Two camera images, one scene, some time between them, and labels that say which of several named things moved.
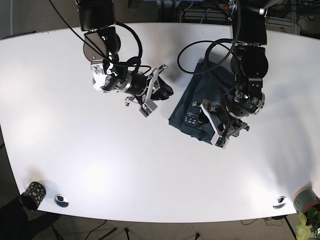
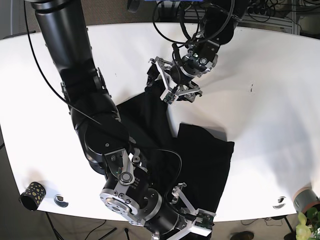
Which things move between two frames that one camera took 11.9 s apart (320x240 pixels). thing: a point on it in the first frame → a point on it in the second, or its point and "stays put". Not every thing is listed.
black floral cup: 33,196 stays put
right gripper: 222,131 → 174,90
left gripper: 144,100 → 202,220
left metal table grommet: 60,200 stays put
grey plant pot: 305,199 stays put
